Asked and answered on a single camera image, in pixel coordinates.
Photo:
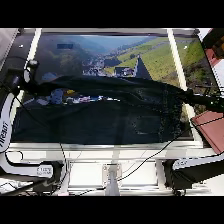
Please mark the dark jeans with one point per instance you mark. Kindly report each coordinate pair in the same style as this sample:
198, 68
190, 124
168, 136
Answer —
110, 110

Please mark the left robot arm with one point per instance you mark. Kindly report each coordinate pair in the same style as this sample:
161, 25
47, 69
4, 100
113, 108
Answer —
7, 123

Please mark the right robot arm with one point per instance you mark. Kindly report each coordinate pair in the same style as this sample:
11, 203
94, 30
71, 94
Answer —
196, 166

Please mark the silver frame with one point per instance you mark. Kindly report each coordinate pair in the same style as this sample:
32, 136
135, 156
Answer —
112, 181

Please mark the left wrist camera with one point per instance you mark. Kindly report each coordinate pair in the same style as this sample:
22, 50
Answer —
33, 64

